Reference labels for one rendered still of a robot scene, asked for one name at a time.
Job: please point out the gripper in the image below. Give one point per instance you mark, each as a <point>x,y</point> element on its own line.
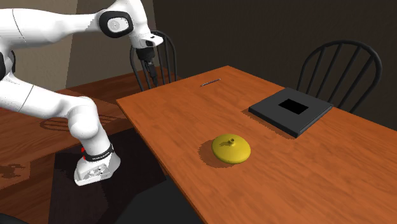
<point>145,54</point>

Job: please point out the thin grey pen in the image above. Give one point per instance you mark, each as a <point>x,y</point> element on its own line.
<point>211,82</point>

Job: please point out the yellow round lid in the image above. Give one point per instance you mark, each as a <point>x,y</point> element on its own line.
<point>231,152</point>

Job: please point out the black spindle-back chair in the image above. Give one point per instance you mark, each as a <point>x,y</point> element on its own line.
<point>169,52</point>
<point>373,62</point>

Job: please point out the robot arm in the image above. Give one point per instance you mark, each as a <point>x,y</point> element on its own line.
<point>46,102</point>

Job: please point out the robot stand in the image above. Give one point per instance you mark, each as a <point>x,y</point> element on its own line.
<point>136,161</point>

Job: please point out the brown wooden table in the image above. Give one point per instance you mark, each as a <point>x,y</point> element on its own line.
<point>279,189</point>

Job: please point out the black flat square box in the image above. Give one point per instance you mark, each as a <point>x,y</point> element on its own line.
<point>273,113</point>

